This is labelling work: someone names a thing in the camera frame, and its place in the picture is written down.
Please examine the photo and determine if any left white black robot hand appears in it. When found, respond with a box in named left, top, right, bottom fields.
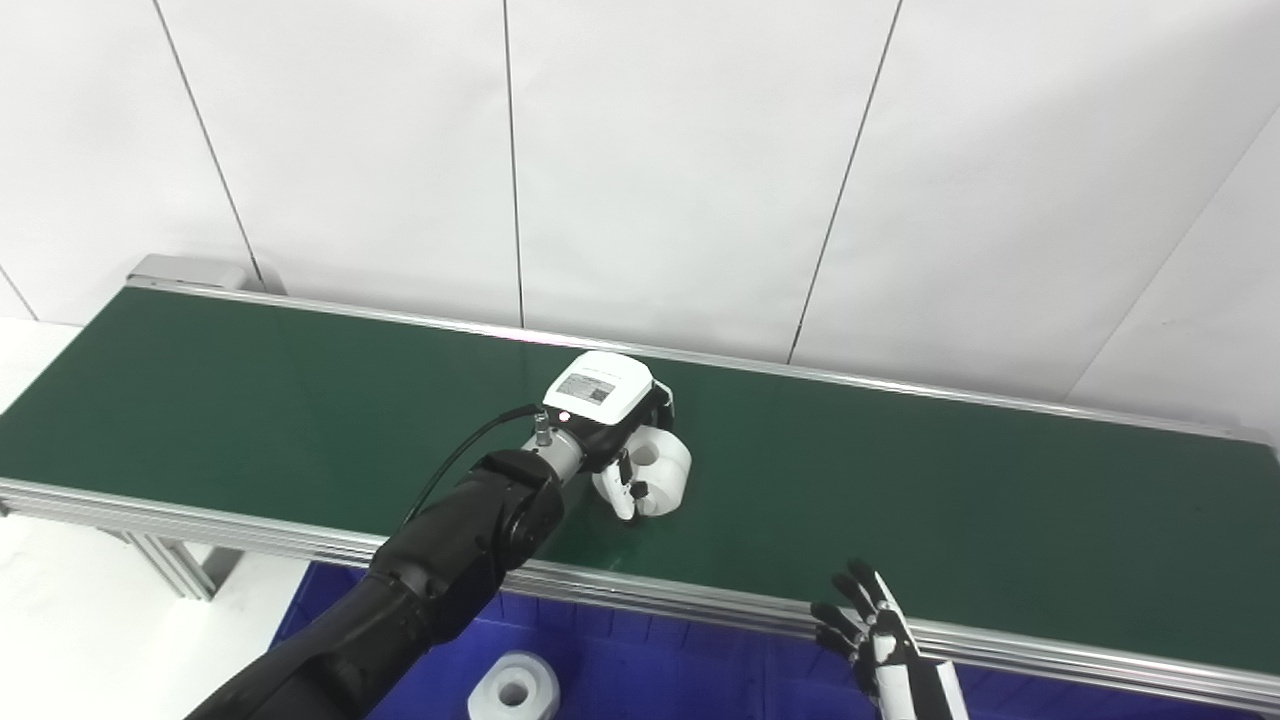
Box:
left=540, top=350, right=676, bottom=523

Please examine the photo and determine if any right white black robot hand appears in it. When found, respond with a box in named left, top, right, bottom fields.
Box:
left=812, top=558, right=969, bottom=720

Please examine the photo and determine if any white round plastic part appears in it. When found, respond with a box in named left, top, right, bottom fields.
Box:
left=467, top=651, right=561, bottom=720
left=622, top=425, right=693, bottom=518

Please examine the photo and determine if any green conveyor belt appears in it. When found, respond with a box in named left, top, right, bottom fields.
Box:
left=0, top=288, right=1280, bottom=673
left=0, top=280, right=1280, bottom=716

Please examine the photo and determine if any blue plastic bin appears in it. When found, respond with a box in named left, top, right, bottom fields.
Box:
left=955, top=665, right=1280, bottom=720
left=270, top=560, right=876, bottom=720

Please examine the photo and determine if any grey conveyor end cap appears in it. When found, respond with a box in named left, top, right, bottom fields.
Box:
left=127, top=254, right=287, bottom=297

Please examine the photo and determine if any aluminium conveyor leg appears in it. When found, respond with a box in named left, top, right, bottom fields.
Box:
left=100, top=528, right=246, bottom=602

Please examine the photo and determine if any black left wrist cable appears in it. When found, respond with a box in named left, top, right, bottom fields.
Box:
left=400, top=403, right=547, bottom=531

